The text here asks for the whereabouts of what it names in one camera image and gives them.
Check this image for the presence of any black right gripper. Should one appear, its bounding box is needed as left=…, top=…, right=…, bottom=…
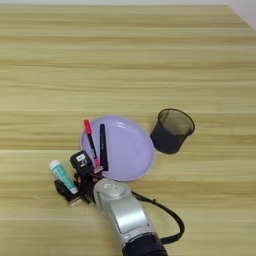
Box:
left=53, top=165, right=105, bottom=208

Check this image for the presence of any green and white glue stick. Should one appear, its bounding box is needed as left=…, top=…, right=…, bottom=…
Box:
left=48, top=159, right=80, bottom=195

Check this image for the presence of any black mesh pen cup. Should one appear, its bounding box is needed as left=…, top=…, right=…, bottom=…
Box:
left=149, top=108, right=196, bottom=155

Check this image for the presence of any black marker pen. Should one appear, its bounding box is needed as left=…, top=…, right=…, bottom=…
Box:
left=99, top=123, right=110, bottom=172

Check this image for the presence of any red marker pen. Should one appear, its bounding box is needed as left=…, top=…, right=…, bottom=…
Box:
left=83, top=119, right=101, bottom=168

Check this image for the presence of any round lilac plastic plate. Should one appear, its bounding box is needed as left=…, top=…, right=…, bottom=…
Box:
left=79, top=115, right=156, bottom=183

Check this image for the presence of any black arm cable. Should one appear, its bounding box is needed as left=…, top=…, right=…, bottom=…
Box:
left=131, top=190, right=186, bottom=246

